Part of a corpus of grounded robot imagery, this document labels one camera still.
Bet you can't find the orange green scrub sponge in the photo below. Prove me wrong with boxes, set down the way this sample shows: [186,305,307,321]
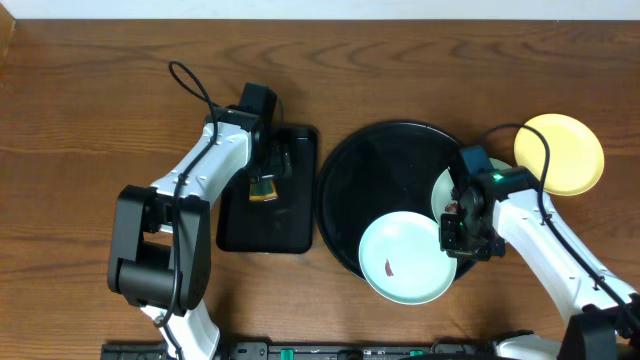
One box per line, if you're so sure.
[249,179,278,202]

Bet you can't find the mint plate small red stain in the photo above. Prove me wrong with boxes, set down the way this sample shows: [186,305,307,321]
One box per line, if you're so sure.
[358,211,457,305]

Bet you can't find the yellow plate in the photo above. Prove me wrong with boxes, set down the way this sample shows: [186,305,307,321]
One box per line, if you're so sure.
[514,114,604,196]

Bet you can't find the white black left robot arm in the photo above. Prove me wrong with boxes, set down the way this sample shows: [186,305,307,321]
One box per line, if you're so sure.
[107,105,274,359]

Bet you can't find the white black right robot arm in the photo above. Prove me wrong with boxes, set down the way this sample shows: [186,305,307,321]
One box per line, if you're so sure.
[432,167,639,359]

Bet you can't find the black rectangular tray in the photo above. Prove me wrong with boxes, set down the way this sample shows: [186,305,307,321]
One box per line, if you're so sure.
[216,127,318,254]

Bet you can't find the black round tray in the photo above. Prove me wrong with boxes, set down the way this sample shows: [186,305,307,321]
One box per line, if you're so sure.
[314,120,463,279]

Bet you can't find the mint plate large red stain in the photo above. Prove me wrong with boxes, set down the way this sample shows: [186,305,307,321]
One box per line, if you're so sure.
[431,157,511,225]

